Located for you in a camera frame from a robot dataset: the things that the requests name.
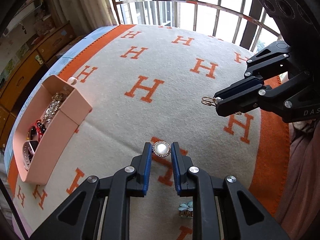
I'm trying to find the pink bedsheet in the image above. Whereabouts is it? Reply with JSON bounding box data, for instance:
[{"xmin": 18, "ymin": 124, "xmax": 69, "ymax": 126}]
[{"xmin": 273, "ymin": 122, "xmax": 320, "ymax": 240}]

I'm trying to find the black bead bracelet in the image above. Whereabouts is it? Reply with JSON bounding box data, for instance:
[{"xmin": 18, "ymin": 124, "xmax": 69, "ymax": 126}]
[{"xmin": 35, "ymin": 120, "xmax": 50, "ymax": 136}]

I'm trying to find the gold pearl earring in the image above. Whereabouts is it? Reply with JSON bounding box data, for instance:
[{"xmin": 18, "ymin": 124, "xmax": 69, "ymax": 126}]
[{"xmin": 201, "ymin": 96, "xmax": 242, "ymax": 116}]

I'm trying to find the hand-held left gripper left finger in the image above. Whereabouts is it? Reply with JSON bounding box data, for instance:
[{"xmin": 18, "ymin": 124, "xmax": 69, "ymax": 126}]
[{"xmin": 30, "ymin": 142, "xmax": 153, "ymax": 240}]

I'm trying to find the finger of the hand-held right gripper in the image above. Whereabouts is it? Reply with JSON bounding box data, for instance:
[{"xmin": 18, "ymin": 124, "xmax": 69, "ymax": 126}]
[
  {"xmin": 213, "ymin": 41, "xmax": 292, "ymax": 101},
  {"xmin": 215, "ymin": 69, "xmax": 313, "ymax": 123}
]

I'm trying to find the pink storage box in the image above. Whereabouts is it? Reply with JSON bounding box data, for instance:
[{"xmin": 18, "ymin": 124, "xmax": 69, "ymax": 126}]
[{"xmin": 12, "ymin": 75, "xmax": 93, "ymax": 183}]

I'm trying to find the red string bracelet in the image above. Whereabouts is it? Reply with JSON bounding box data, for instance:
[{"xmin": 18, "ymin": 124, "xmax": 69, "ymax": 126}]
[{"xmin": 26, "ymin": 119, "xmax": 46, "ymax": 142}]

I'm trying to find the orange patterned blanket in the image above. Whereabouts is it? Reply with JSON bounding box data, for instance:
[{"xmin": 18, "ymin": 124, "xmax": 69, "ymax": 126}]
[{"xmin": 7, "ymin": 24, "xmax": 291, "ymax": 240}]

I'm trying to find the round pearl brooch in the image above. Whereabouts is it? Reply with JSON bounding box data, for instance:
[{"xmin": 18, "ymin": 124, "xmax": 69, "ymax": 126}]
[{"xmin": 152, "ymin": 141, "xmax": 172, "ymax": 158}]

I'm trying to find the beige curtain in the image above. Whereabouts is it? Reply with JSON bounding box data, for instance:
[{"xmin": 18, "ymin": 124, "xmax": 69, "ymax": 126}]
[{"xmin": 47, "ymin": 0, "xmax": 118, "ymax": 31}]

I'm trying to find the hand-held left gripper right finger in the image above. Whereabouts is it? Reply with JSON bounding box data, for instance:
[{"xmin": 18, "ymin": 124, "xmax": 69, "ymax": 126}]
[{"xmin": 171, "ymin": 142, "xmax": 290, "ymax": 240}]

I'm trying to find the pink smart watch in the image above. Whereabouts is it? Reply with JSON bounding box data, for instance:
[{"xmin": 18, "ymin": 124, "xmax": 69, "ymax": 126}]
[{"xmin": 22, "ymin": 140, "xmax": 41, "ymax": 172}]

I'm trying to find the blue flower hair clip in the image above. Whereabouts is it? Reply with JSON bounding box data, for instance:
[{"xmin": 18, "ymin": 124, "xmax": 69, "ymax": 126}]
[{"xmin": 178, "ymin": 201, "xmax": 194, "ymax": 218}]

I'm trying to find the wooden desk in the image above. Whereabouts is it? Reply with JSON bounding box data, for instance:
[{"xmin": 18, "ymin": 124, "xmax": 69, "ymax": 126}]
[{"xmin": 0, "ymin": 21, "xmax": 76, "ymax": 146}]

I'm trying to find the metal window grille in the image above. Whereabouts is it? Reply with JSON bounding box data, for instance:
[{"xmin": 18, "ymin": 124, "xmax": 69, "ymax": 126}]
[{"xmin": 107, "ymin": 0, "xmax": 284, "ymax": 53}]

